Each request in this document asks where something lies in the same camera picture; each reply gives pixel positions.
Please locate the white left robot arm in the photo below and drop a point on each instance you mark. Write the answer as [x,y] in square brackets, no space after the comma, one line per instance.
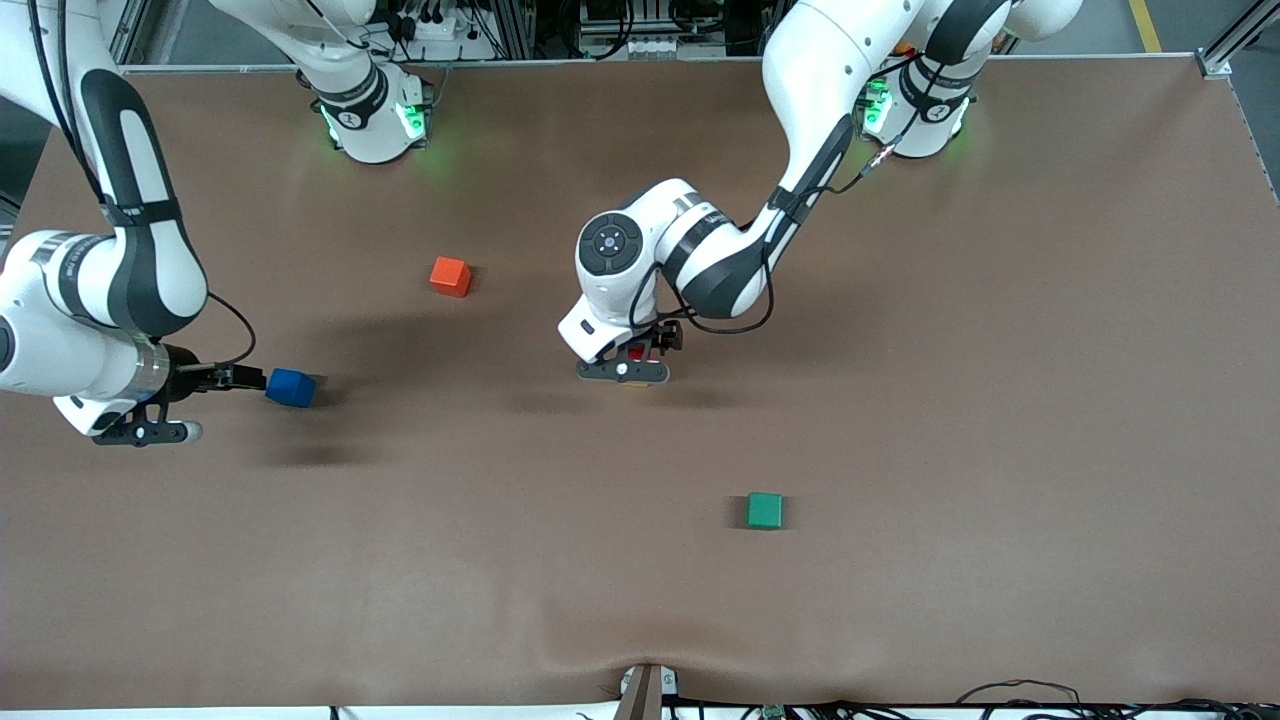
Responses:
[720,250]

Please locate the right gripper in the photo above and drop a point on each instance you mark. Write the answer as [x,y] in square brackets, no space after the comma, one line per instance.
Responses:
[186,379]

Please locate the orange cube block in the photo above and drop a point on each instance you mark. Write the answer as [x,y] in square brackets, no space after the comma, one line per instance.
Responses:
[450,277]

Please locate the green cube block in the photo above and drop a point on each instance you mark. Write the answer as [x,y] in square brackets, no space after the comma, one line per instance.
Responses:
[765,510]

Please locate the blue cube block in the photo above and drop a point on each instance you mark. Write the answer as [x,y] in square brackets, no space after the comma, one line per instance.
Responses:
[292,389]

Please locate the aluminium frame strut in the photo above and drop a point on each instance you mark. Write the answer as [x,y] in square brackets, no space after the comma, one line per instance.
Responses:
[1213,66]

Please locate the white terminal connector block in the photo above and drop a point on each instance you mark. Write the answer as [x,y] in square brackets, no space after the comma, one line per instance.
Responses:
[670,47]

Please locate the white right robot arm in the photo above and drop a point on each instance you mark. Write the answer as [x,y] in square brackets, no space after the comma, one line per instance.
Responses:
[150,270]

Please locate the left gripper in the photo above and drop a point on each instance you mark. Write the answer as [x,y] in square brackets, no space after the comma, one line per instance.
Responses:
[663,340]

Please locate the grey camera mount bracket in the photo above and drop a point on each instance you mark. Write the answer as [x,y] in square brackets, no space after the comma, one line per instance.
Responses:
[645,695]

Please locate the white power strip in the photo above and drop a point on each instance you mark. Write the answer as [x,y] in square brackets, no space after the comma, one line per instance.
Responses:
[430,22]

